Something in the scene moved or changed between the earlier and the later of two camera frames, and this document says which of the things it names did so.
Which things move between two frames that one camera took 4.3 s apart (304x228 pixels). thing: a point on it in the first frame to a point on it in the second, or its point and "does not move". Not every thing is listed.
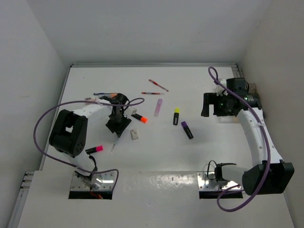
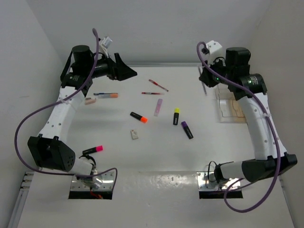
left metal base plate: [105, 181] does not move
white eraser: [134, 134] does not move
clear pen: [114, 145] to [200, 73]
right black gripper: [211, 98] to [205, 76]
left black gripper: [118, 128] to [118, 70]
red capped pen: [151, 93] does not move
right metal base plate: [206, 181] does not move
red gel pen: [158, 84] does not move
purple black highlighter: [187, 129] does not move
